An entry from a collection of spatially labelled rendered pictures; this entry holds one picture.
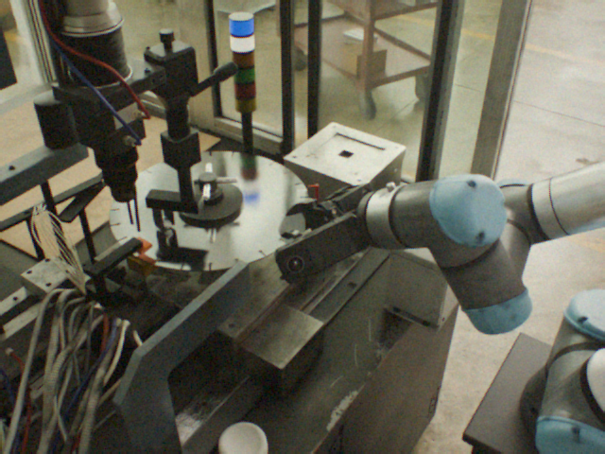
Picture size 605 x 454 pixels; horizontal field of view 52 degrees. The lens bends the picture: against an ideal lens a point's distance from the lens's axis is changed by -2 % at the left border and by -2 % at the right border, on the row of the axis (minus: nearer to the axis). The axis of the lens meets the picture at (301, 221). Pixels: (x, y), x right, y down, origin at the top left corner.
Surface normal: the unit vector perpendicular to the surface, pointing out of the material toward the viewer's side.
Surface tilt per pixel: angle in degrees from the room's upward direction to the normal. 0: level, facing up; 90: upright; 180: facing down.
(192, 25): 90
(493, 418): 0
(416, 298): 90
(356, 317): 0
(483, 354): 0
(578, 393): 71
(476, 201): 57
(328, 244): 63
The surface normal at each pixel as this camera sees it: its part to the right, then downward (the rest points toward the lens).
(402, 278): -0.57, 0.50
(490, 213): 0.58, -0.07
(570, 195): -0.69, -0.16
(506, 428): 0.00, -0.79
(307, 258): 0.11, 0.18
